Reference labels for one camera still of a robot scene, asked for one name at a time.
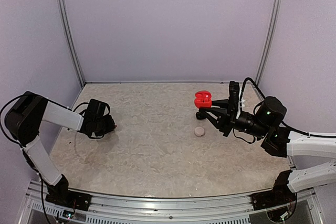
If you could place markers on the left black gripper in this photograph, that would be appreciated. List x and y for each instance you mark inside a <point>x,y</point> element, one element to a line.
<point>111,126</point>

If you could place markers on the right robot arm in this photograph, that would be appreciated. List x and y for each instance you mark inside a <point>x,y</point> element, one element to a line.
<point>278,139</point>

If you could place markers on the right aluminium frame post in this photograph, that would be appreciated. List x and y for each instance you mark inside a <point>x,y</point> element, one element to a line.
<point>269,38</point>

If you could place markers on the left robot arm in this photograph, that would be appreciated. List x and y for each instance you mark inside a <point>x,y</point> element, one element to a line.
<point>33,122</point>

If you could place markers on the black earbud charging case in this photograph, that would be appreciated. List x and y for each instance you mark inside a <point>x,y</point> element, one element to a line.
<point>200,116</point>

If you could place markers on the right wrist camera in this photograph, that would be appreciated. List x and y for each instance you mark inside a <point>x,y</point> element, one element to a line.
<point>235,95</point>

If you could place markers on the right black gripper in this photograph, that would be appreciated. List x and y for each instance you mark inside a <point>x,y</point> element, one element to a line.
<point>223,123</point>

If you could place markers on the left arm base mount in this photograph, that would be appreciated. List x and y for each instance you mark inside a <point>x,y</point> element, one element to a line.
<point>61,195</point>

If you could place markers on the aluminium frame post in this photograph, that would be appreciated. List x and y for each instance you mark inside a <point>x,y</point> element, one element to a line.
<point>269,38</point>
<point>70,42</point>

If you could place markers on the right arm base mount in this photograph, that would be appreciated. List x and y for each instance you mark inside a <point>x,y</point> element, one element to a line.
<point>280,194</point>

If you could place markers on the left aluminium frame post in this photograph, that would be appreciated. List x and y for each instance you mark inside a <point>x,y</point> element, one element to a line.
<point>70,42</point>

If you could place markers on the red earbud charging case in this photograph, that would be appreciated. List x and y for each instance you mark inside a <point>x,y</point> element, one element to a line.
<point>200,96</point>

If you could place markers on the pink earbud charging case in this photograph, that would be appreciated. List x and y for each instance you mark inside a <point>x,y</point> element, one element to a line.
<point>199,131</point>

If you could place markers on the front aluminium rail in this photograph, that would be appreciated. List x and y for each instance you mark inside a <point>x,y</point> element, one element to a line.
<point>107,208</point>

